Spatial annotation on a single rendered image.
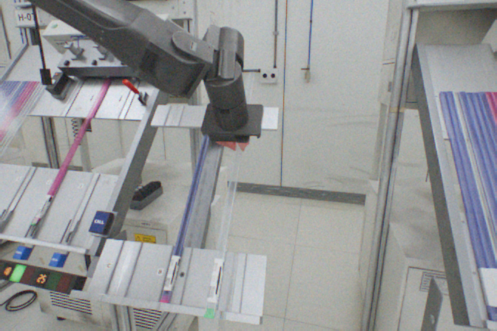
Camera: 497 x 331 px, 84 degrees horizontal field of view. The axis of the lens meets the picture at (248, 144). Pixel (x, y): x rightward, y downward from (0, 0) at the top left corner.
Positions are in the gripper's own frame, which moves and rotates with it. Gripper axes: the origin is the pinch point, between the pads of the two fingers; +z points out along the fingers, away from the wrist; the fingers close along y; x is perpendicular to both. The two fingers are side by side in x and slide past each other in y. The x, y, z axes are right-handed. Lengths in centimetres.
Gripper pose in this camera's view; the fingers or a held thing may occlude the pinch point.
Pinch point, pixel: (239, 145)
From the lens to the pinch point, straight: 54.9
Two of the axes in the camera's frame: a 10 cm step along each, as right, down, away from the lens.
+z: 1.0, 5.4, 8.3
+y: -9.9, -0.5, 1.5
